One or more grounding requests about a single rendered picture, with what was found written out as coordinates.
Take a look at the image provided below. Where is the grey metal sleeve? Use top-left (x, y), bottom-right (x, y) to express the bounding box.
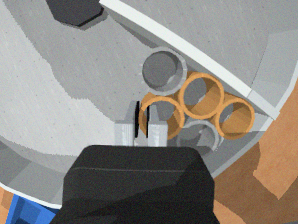
top-left (138, 46), bottom-right (187, 96)
top-left (174, 112), bottom-right (219, 159)
top-left (167, 138), bottom-right (176, 146)

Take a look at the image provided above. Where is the blue tray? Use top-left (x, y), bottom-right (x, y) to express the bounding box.
top-left (5, 194), bottom-right (59, 224)

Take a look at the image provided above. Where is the bronze bushing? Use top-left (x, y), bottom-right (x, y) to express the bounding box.
top-left (173, 71), bottom-right (225, 120)
top-left (138, 92), bottom-right (185, 140)
top-left (207, 92), bottom-right (255, 140)

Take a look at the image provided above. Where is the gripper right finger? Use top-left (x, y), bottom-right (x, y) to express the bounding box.
top-left (146, 102), bottom-right (168, 147)

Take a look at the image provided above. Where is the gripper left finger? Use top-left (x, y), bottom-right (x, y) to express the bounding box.
top-left (114, 101), bottom-right (140, 146)

